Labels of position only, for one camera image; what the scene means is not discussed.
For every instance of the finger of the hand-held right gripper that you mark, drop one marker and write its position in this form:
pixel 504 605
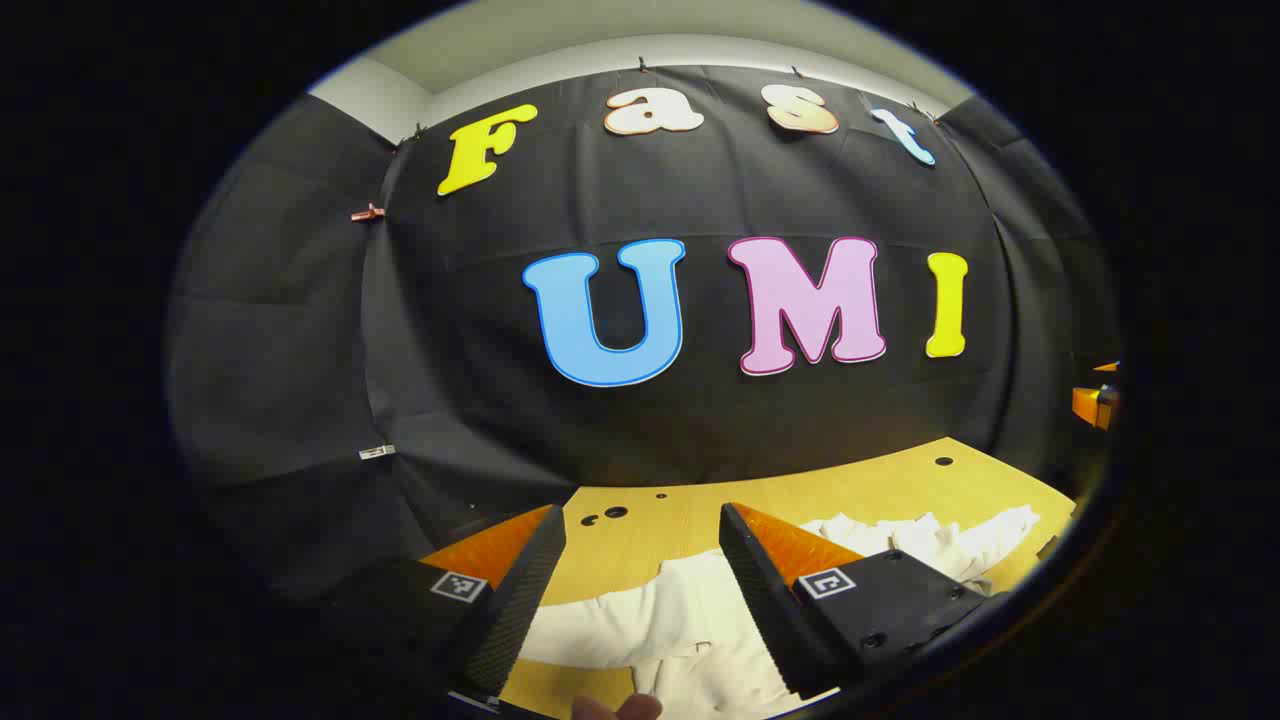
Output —
pixel 1092 402

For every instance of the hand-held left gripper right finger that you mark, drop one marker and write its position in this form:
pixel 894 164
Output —
pixel 770 610

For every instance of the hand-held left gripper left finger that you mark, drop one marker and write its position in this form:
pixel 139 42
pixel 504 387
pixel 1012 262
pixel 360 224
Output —
pixel 520 600

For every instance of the cream white sweatshirt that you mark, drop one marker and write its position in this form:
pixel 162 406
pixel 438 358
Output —
pixel 690 620

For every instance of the silver metal clip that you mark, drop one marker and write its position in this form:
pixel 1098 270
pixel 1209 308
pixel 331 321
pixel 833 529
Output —
pixel 377 452

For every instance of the black backdrop cloth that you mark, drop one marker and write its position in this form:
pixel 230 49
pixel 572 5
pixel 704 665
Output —
pixel 480 330

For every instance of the copper metal clip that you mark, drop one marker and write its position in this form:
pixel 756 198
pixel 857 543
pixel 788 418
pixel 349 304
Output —
pixel 368 212

